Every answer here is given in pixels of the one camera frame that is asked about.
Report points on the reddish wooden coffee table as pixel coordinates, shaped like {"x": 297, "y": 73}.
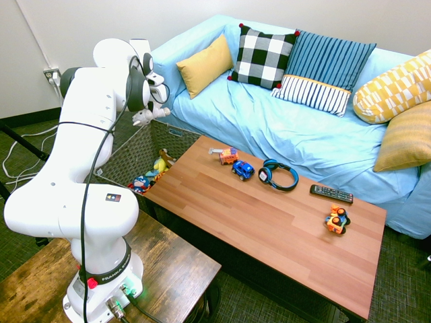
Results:
{"x": 256, "y": 235}

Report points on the black white checkered pillow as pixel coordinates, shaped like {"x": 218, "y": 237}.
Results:
{"x": 261, "y": 55}

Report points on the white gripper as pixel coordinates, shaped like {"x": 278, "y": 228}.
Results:
{"x": 155, "y": 80}

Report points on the blue black headphones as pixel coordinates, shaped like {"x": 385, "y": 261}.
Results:
{"x": 292, "y": 176}

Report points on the blue striped pillow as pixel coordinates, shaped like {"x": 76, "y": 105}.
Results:
{"x": 323, "y": 70}

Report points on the yellow white patterned bolster pillow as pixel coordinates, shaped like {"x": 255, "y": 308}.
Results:
{"x": 390, "y": 91}

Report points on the orange toy fire truck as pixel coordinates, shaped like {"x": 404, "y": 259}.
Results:
{"x": 229, "y": 156}

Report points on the white grey wrist camera box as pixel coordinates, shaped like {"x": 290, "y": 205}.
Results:
{"x": 158, "y": 93}

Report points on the light blue covered sofa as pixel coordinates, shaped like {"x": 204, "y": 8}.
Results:
{"x": 303, "y": 141}

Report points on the black remote control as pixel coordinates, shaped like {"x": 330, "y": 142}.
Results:
{"x": 331, "y": 194}

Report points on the brown plush toy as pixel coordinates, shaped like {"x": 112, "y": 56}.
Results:
{"x": 165, "y": 155}

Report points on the white stuffed unicorn toy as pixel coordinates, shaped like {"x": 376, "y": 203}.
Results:
{"x": 144, "y": 117}

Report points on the Captain America plush toy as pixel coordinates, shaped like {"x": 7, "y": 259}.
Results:
{"x": 139, "y": 184}

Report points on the plain yellow pillow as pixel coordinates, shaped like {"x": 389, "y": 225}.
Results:
{"x": 205, "y": 65}

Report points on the orange toy tractor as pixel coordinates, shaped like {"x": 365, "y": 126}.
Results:
{"x": 336, "y": 222}

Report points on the black tripod leg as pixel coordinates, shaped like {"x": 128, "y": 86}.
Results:
{"x": 23, "y": 143}

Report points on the blue toy car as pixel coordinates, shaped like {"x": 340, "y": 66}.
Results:
{"x": 243, "y": 170}

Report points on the wall power outlet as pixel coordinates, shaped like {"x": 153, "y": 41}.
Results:
{"x": 50, "y": 73}

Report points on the dark rustic wooden stand table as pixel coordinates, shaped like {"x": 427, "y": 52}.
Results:
{"x": 168, "y": 262}

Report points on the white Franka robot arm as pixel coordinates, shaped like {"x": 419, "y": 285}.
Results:
{"x": 84, "y": 111}

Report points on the dark woven wicker basket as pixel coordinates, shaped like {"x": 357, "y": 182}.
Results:
{"x": 134, "y": 151}

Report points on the yellow striped knit pillow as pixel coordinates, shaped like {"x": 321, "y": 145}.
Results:
{"x": 407, "y": 141}

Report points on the yellow plush toy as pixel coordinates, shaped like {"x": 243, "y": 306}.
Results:
{"x": 160, "y": 166}

